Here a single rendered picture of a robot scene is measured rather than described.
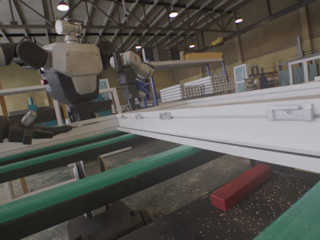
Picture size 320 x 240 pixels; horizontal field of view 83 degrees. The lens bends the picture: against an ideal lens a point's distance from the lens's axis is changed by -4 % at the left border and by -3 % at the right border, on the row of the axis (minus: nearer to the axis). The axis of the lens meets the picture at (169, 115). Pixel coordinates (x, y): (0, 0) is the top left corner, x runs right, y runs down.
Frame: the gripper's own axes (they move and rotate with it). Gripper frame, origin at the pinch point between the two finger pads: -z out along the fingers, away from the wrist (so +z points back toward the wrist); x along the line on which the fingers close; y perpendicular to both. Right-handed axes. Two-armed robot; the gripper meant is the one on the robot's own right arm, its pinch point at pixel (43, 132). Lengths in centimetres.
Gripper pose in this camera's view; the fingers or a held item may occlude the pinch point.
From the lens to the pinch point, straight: 78.8
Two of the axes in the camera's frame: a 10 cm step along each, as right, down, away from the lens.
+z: -7.9, -1.2, -6.0
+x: -5.2, -3.7, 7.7
